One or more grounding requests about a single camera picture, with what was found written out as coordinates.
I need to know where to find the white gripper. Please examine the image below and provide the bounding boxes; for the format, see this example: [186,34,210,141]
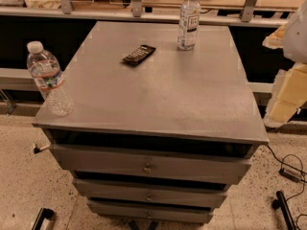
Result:
[262,0,307,127]

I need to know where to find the black rxbar chocolate wrapper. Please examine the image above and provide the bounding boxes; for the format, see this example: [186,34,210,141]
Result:
[123,44,156,66]

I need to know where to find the clear bottle white label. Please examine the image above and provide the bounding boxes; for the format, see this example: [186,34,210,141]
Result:
[177,0,201,50]

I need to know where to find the clear water bottle red label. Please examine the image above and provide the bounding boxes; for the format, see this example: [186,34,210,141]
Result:
[27,41,74,116]

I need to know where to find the black cylindrical bar right floor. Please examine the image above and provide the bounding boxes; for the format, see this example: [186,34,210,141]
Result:
[272,191,296,230]

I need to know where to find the grey metal drawer cabinet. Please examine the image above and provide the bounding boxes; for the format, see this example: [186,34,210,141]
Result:
[34,22,268,214]

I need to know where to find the top grey drawer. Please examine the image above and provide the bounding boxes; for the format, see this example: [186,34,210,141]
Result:
[50,145,251,185]

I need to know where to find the grey drawer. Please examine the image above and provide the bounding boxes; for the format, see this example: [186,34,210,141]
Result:
[87,200,213,223]
[50,145,251,185]
[73,178,226,208]

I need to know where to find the bottom grey drawer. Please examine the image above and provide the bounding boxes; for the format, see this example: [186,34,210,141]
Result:
[87,200,213,223]

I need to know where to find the middle grey drawer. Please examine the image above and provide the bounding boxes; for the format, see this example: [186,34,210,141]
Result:
[73,178,226,208]

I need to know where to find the white plug on floor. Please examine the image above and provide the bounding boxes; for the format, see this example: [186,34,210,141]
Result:
[33,144,50,154]

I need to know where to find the black power adapter with cable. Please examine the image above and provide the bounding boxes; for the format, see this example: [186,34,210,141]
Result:
[266,144,307,203]

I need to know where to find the grey metal rail frame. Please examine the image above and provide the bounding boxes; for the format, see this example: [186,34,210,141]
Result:
[0,0,307,29]

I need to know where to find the black bracket left floor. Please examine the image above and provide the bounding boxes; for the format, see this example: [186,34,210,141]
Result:
[32,208,56,230]

